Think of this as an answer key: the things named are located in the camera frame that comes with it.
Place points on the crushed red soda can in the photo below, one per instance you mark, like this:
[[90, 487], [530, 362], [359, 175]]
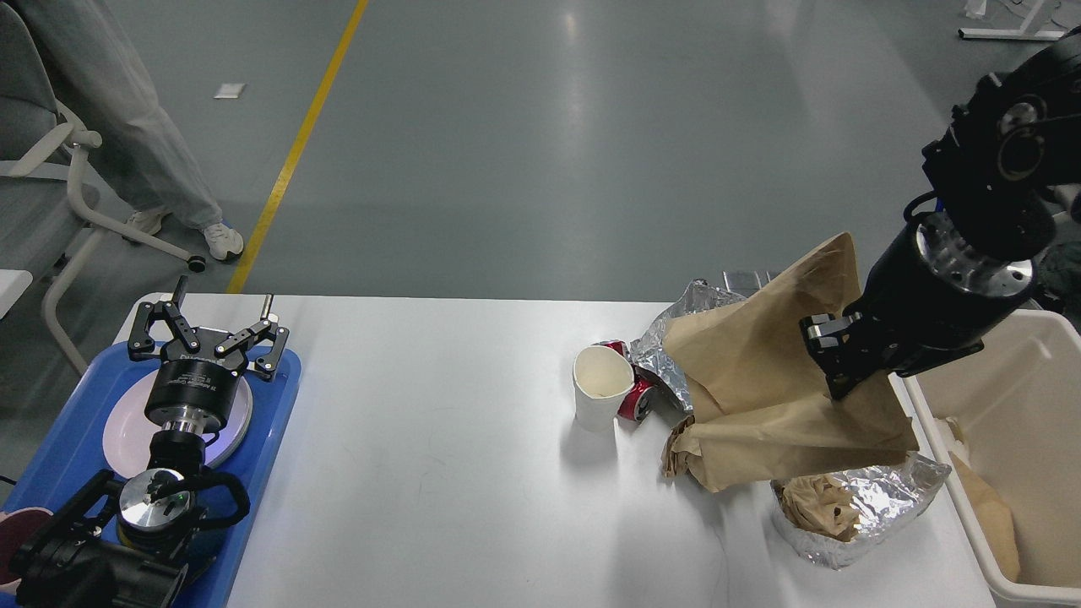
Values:
[[639, 400]]

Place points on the blue plastic tray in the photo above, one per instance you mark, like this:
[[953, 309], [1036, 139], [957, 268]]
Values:
[[73, 451]]

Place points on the white table leg far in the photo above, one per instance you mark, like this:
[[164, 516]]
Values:
[[1034, 23]]

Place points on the beige plastic bin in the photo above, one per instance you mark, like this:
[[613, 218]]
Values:
[[1014, 407]]

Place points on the grey office chair left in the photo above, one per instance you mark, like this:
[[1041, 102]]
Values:
[[50, 223]]

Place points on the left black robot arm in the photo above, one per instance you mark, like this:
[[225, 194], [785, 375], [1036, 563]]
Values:
[[146, 489]]

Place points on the white paper cup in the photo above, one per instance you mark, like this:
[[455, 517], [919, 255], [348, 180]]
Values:
[[602, 379]]

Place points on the foil bowl with paper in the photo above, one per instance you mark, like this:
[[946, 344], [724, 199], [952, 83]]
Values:
[[835, 519]]

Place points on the brown paper bag back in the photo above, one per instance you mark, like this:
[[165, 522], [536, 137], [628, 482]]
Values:
[[994, 516]]

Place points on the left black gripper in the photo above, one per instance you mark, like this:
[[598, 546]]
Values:
[[196, 388]]

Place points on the crumpled aluminium foil sheet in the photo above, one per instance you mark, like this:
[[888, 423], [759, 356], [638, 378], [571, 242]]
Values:
[[648, 352]]

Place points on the pink mug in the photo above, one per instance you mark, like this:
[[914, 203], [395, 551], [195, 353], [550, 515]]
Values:
[[16, 528]]

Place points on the person in grey trousers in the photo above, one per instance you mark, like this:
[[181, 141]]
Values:
[[98, 74]]

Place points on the left floor outlet plate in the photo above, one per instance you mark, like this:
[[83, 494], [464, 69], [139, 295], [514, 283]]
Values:
[[745, 283]]

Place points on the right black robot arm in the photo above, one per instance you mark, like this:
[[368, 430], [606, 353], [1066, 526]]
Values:
[[1016, 135]]

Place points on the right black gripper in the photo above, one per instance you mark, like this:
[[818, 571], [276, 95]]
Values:
[[929, 300]]

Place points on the large brown paper bag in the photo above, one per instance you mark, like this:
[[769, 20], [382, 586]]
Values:
[[761, 404]]

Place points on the crumpled brown paper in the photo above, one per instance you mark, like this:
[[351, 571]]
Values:
[[674, 461]]

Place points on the white side table corner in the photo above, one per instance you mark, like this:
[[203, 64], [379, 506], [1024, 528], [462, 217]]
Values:
[[14, 283]]

